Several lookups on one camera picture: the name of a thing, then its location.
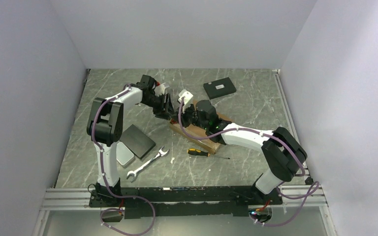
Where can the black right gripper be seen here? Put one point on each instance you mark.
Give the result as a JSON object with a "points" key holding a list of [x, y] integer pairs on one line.
{"points": [[183, 116]]}

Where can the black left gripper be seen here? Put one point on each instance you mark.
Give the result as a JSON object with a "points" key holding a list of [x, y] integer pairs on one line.
{"points": [[165, 109]]}

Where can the brown cardboard express box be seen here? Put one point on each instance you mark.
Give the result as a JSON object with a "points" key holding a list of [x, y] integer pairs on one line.
{"points": [[198, 136]]}

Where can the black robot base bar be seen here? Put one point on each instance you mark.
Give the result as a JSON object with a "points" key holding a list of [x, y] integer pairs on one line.
{"points": [[186, 201]]}

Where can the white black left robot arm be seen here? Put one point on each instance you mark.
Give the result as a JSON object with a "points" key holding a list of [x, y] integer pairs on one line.
{"points": [[105, 125]]}

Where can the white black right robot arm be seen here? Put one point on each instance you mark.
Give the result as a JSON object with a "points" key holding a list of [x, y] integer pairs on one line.
{"points": [[283, 154]]}

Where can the black flat box with label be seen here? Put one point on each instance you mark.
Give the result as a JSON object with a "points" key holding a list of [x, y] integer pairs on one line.
{"points": [[219, 88]]}

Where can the silver open-end wrench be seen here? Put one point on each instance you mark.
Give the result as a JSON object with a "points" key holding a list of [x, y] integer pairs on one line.
{"points": [[134, 174]]}

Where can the dark grey flat slab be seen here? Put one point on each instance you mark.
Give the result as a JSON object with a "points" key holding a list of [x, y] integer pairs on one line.
{"points": [[137, 141]]}

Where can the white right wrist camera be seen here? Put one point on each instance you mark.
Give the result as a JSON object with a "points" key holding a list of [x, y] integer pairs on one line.
{"points": [[185, 99]]}

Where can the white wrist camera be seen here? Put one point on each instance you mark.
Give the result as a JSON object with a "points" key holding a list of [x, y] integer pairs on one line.
{"points": [[162, 89], [185, 99]]}

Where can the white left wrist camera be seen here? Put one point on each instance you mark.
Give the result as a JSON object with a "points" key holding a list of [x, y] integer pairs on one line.
{"points": [[162, 89]]}

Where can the yellow black handled screwdriver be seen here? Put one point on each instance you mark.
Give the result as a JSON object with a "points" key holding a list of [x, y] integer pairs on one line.
{"points": [[197, 152]]}

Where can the aluminium table edge rail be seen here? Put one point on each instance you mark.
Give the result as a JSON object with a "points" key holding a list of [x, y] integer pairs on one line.
{"points": [[292, 128]]}

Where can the front aluminium frame rail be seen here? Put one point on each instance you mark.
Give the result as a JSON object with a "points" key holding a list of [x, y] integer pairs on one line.
{"points": [[60, 199]]}

